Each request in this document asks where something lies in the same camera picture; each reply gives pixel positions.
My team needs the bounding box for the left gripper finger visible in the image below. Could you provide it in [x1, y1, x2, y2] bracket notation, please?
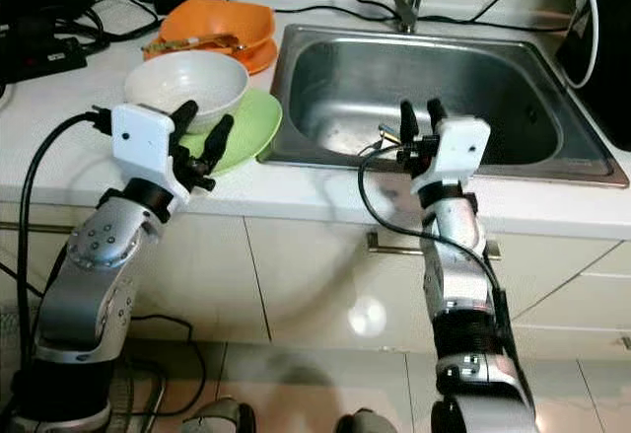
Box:
[202, 113, 237, 173]
[171, 100, 200, 148]

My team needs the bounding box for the light green plate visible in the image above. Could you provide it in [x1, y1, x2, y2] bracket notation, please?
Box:
[185, 88, 284, 178]

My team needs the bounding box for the white ceramic bowl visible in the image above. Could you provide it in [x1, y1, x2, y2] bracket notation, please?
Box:
[123, 50, 250, 128]

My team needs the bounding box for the stainless steel kitchen sink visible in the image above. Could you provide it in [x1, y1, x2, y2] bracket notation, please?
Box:
[268, 24, 630, 189]

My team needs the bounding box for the cream kitchen cabinet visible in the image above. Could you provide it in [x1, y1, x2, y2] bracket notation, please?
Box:
[0, 191, 631, 360]

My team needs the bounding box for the brown patterned utensil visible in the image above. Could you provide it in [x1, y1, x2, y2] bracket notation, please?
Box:
[145, 34, 247, 56]

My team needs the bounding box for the orange plastic bowl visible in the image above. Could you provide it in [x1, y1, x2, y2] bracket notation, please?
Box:
[158, 0, 277, 54]

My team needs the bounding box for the black power adapter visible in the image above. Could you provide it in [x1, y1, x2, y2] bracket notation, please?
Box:
[153, 0, 223, 15]

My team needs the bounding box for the black power strip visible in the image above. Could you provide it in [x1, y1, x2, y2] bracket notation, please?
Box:
[5, 36, 90, 84]

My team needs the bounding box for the grey left robot foot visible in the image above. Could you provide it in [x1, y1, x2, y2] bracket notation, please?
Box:
[187, 398, 257, 433]

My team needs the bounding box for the grey robot foot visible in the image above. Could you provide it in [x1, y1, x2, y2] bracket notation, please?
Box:
[335, 408, 395, 433]
[187, 398, 257, 433]

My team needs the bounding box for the grey floor fan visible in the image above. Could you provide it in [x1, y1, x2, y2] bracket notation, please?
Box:
[0, 307, 23, 399]

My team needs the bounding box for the grey right robot foot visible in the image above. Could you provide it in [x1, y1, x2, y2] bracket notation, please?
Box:
[335, 408, 395, 433]

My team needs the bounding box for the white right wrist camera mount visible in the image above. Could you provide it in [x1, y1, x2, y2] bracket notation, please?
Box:
[434, 115, 492, 187]

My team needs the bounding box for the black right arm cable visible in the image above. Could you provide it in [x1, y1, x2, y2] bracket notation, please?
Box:
[358, 145, 514, 355]

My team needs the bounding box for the black floor cable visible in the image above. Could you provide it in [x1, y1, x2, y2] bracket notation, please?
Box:
[128, 313, 220, 406]

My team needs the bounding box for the white hose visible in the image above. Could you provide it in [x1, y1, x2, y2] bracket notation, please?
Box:
[565, 0, 602, 91]

